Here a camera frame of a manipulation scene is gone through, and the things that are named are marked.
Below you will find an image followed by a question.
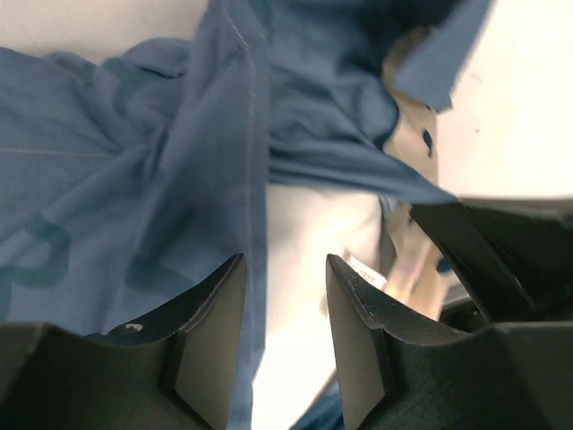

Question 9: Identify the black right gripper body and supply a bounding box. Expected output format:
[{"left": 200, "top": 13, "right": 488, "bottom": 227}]
[{"left": 410, "top": 199, "right": 572, "bottom": 323}]

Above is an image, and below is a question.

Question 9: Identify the blue cartoon print pillowcase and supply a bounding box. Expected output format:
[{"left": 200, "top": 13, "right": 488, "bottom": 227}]
[{"left": 1, "top": 1, "right": 491, "bottom": 429}]

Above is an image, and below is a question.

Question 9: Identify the white pillow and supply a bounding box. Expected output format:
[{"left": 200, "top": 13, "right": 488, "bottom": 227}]
[{"left": 252, "top": 185, "right": 382, "bottom": 430}]

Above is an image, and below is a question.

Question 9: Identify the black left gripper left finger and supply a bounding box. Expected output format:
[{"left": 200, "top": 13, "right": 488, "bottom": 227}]
[{"left": 1, "top": 255, "right": 247, "bottom": 429}]

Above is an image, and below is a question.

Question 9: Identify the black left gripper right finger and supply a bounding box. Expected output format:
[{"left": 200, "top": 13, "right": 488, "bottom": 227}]
[{"left": 326, "top": 255, "right": 572, "bottom": 429}]

